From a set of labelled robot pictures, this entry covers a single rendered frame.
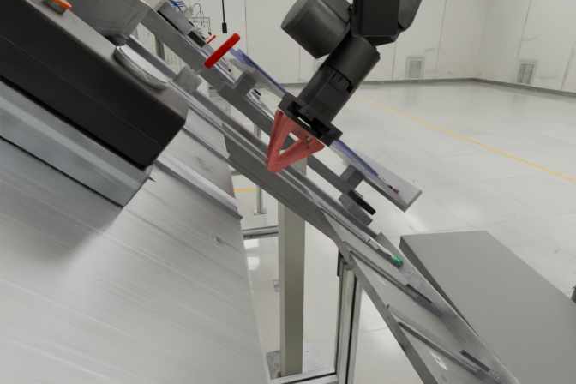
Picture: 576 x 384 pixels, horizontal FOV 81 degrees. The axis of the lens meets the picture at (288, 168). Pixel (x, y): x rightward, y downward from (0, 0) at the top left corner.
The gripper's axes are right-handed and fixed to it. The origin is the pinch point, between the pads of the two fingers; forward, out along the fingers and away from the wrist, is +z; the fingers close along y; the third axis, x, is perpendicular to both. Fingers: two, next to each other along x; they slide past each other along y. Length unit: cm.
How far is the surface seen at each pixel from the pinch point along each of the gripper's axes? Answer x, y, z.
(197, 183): -11.7, 21.7, 0.0
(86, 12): -23.5, 14.7, -4.2
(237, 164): -1.8, -8.0, 4.6
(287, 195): 8.8, -8.0, 4.5
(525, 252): 177, -78, -23
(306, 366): 71, -39, 60
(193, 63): -14, -85, 1
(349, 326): 41.6, -9.9, 22.5
